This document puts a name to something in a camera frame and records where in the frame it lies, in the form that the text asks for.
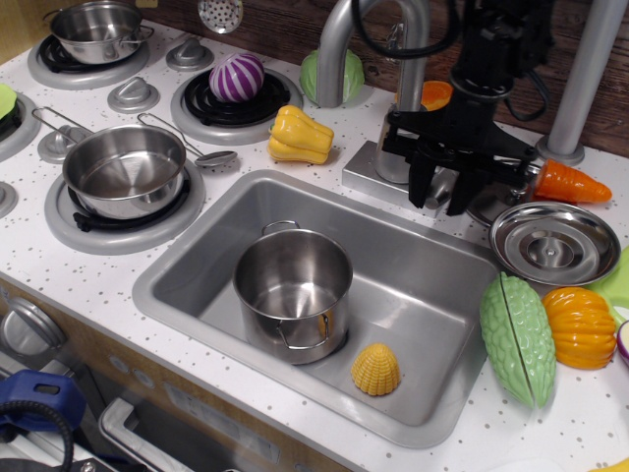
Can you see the small steel strainer spoon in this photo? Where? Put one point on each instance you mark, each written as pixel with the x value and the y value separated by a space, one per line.
pixel 203 160

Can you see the grey oven knob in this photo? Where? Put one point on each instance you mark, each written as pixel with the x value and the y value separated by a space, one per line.
pixel 29 331

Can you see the steel lid with knob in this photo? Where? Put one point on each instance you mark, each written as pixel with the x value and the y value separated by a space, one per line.
pixel 498 197

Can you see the hanging perforated steel ladle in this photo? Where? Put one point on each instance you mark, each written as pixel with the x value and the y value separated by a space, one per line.
pixel 221 16

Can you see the silver toy faucet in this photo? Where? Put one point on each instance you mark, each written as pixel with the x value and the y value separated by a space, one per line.
pixel 390 169

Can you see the purple toy onion slice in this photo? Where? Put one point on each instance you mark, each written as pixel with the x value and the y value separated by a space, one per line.
pixel 622 340

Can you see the steel pot back burner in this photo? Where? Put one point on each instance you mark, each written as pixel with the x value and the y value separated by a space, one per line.
pixel 99 32

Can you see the orange toy slice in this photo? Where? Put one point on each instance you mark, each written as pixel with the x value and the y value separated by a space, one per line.
pixel 436 95

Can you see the yellow toy corn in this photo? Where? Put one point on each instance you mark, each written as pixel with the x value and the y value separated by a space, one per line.
pixel 376 371

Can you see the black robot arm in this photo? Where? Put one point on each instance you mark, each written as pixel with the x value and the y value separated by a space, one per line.
pixel 502 41

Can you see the orange toy pumpkin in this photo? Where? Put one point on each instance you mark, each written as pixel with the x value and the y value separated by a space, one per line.
pixel 582 327

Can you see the grey stove knob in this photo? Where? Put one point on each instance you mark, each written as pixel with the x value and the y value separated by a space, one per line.
pixel 189 56
pixel 54 147
pixel 134 96

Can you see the green toy bitter gourd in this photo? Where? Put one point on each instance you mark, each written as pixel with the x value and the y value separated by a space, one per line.
pixel 518 339

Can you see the orange toy carrot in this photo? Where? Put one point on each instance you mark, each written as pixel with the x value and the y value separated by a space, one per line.
pixel 562 183

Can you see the grey stove knob middle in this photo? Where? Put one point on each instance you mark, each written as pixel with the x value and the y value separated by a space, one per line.
pixel 134 96

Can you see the green toy cabbage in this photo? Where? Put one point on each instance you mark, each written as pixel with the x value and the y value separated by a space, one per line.
pixel 331 86

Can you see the grey sink basin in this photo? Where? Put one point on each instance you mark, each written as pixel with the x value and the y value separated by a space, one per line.
pixel 361 311

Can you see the steel pot in sink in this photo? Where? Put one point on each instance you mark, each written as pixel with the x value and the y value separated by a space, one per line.
pixel 293 287

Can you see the silver faucet lever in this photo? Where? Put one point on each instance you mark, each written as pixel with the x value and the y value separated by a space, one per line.
pixel 440 188

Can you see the grey stove knob left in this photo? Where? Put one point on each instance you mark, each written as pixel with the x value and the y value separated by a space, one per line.
pixel 54 147

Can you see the steel lid upside down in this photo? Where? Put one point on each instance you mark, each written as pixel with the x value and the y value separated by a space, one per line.
pixel 554 244

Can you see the yellow toy bell pepper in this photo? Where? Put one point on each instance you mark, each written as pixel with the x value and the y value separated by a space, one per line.
pixel 295 136

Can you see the light green toy plate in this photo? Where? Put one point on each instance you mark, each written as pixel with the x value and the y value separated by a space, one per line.
pixel 613 288

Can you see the grey stove knob back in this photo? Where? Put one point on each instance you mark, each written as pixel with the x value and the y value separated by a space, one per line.
pixel 189 56

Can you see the blue clamp with cable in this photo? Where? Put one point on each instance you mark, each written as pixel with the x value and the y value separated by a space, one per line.
pixel 40 402

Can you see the grey vertical pole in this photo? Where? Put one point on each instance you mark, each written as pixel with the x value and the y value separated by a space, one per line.
pixel 562 143

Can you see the steel pan front burner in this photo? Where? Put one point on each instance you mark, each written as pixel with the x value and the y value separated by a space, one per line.
pixel 126 172

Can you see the purple striped toy onion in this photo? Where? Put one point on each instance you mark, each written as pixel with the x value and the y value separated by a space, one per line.
pixel 237 78

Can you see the green toy leaf left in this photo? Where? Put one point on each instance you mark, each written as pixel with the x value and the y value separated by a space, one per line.
pixel 8 99

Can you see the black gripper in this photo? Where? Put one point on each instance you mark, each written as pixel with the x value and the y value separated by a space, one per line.
pixel 461 136

